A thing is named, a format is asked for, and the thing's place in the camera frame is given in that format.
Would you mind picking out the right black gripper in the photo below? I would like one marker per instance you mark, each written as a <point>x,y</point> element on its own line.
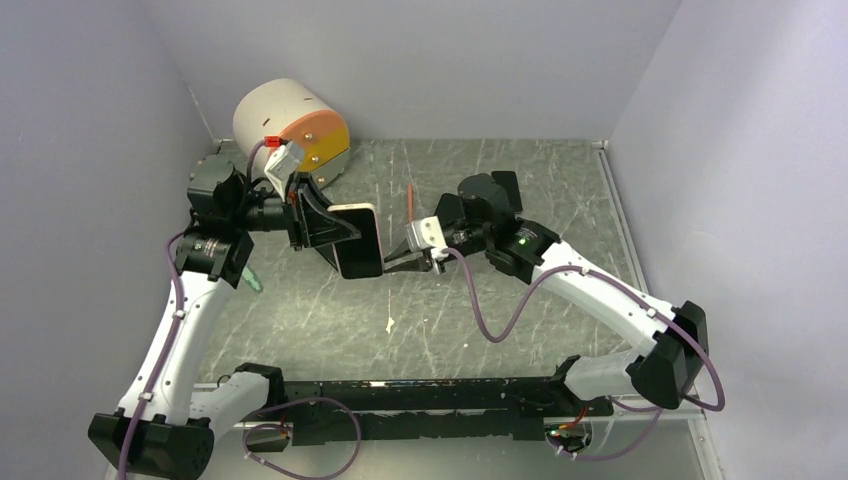
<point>416,262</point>

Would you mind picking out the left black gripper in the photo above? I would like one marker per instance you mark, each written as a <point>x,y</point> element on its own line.
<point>311,223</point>

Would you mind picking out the beige phone case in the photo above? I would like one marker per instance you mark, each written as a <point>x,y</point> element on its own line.
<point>351,206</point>

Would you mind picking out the phone with purple frame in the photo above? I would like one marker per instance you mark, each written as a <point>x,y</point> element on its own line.
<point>508,180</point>

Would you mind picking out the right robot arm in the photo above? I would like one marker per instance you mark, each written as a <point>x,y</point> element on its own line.
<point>667,362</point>

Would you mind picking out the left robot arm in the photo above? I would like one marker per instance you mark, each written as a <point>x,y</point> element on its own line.
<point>162,427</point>

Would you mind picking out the black phone left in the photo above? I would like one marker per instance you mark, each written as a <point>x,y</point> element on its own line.
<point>328,254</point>

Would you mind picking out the red pencil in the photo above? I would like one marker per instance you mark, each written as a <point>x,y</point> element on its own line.
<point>410,202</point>

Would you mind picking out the green marker cap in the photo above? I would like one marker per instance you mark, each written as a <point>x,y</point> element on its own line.
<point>251,279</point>

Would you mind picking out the round white drawer cabinet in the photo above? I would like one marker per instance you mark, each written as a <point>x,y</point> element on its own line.
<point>287,109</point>

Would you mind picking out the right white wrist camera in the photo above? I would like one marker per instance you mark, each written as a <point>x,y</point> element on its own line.
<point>426,235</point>

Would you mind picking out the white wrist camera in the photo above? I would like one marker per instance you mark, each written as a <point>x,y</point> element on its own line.
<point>426,235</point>
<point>281,164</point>

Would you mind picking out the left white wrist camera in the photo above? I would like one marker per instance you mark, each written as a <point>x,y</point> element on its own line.
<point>281,164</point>

